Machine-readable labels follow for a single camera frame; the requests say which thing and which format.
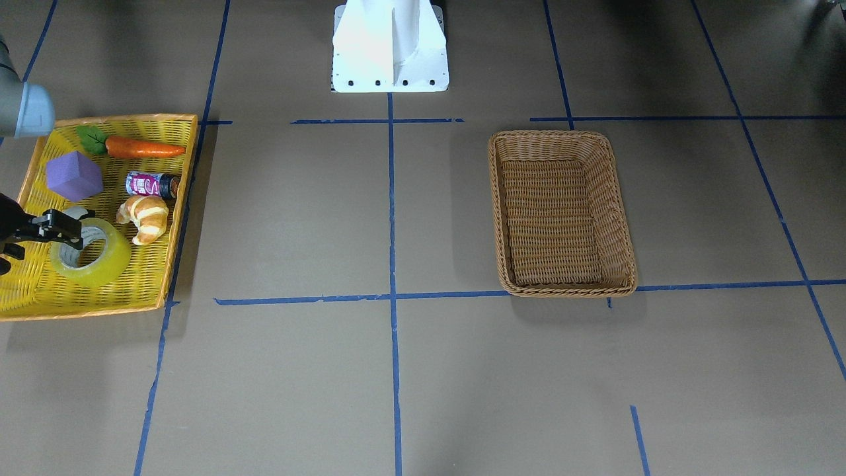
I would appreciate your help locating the brown wicker basket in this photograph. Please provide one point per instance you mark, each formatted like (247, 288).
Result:
(560, 227)

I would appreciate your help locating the toy panda figure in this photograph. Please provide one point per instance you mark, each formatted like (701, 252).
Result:
(79, 213)

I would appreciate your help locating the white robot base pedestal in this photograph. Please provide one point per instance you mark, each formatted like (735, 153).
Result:
(389, 47)

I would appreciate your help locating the purple foam cube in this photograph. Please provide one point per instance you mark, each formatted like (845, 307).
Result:
(74, 177)

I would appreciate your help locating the small purple drink can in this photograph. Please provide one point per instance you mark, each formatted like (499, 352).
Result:
(164, 186)

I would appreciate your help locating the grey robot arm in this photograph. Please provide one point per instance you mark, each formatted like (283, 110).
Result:
(27, 111)

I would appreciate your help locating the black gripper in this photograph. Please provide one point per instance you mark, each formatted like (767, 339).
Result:
(9, 221)

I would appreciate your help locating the toy croissant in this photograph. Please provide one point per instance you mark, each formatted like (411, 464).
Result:
(149, 215)

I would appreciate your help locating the orange toy carrot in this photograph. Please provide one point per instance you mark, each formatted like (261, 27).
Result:
(97, 142)

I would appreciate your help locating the yellow tape roll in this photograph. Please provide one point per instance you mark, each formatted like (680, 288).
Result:
(104, 255)

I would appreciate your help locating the yellow woven tray basket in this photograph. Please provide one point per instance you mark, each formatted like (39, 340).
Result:
(33, 290)

